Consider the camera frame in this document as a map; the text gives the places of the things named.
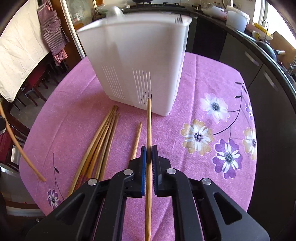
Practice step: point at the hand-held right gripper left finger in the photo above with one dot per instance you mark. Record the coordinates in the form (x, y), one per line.
(143, 166)

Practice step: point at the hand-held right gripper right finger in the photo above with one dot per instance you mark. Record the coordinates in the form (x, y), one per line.
(155, 171)

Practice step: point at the wooden chopstick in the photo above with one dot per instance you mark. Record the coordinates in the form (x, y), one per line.
(97, 136)
(101, 139)
(23, 155)
(104, 150)
(137, 139)
(109, 150)
(149, 120)

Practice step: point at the white plastic utensil holder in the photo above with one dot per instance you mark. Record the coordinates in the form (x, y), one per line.
(138, 51)

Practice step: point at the pink floral tablecloth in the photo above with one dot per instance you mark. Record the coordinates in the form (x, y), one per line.
(196, 92)

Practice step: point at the dark wooden chair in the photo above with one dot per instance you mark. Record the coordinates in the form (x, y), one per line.
(38, 81)
(7, 141)

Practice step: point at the kitchen base cabinets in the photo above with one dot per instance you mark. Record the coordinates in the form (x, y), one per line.
(254, 74)

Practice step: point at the checkered apron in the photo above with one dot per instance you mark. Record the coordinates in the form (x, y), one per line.
(52, 30)

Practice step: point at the black wok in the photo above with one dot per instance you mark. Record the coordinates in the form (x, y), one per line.
(269, 49)

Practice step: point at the small cup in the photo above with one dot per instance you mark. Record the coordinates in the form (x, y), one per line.
(255, 34)

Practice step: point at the white rice cooker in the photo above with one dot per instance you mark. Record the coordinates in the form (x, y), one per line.
(214, 10)

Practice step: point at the white plastic bucket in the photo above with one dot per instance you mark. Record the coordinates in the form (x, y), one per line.
(238, 19)

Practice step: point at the white hanging cloth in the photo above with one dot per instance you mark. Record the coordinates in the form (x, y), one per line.
(18, 46)

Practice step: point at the yellow tray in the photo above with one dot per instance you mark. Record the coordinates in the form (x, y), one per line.
(260, 26)

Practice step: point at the wooden cutting board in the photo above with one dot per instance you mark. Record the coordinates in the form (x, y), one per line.
(284, 41)

